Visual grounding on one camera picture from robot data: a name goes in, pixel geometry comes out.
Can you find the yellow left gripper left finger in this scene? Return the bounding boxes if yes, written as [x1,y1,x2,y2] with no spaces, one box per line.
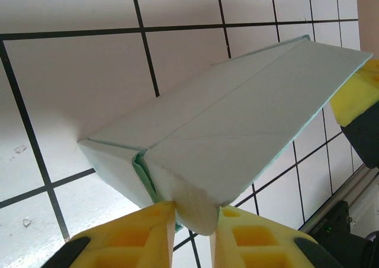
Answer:
[60,201,178,268]

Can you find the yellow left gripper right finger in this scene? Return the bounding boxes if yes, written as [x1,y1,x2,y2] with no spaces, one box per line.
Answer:
[208,205,345,268]

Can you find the light teal paper box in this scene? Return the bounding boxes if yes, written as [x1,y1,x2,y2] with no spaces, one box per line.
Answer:
[77,34,374,237]

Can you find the long aluminium mounting rail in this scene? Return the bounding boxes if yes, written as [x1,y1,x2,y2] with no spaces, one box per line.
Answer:
[297,163,379,236]

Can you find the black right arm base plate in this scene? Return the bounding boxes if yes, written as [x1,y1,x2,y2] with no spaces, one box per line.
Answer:
[306,200,379,268]

